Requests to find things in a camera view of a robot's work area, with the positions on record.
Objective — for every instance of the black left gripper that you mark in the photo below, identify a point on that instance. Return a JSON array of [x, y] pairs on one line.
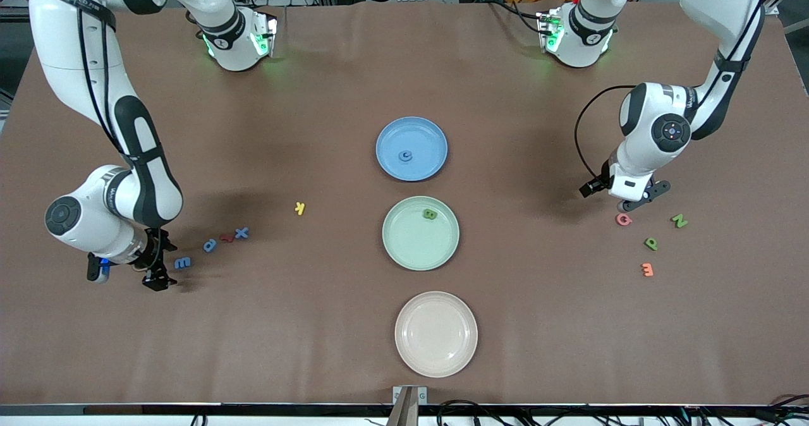
[[591, 188]]

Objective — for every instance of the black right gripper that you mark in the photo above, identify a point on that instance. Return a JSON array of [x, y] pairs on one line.
[[153, 256]]

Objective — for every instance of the blue foam letter E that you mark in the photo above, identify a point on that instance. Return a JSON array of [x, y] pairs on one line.
[[182, 263]]

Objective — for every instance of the blue foam letter a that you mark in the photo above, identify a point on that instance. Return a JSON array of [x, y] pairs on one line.
[[209, 245]]

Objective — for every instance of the green foam letter P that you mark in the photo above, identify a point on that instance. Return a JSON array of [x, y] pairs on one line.
[[651, 244]]

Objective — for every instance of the green foam letter B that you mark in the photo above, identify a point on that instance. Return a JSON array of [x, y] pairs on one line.
[[430, 214]]

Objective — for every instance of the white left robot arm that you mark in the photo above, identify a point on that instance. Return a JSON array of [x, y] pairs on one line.
[[720, 2]]

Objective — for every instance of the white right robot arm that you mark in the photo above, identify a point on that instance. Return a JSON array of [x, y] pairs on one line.
[[69, 47]]

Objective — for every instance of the pink foam letter G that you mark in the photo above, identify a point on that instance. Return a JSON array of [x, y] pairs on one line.
[[619, 219]]

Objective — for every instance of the blue foam letter X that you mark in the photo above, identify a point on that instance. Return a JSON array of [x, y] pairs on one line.
[[241, 232]]

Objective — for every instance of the green foam letter N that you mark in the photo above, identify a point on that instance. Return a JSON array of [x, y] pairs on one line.
[[679, 220]]

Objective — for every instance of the orange foam letter E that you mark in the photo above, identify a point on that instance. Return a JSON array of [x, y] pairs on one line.
[[646, 269]]

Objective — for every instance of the brown table cover sheet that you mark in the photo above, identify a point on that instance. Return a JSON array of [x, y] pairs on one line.
[[316, 318]]

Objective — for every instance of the blue plate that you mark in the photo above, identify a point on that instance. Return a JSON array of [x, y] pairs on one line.
[[423, 138]]

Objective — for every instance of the pale green plate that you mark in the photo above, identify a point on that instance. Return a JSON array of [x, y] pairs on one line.
[[411, 243]]

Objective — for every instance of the beige pink plate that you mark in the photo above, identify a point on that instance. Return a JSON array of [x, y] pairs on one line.
[[436, 334]]

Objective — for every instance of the metal table edge rail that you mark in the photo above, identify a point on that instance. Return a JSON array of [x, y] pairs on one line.
[[189, 409]]

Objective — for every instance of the metal table edge bracket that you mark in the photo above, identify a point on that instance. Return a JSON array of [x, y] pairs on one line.
[[399, 393]]

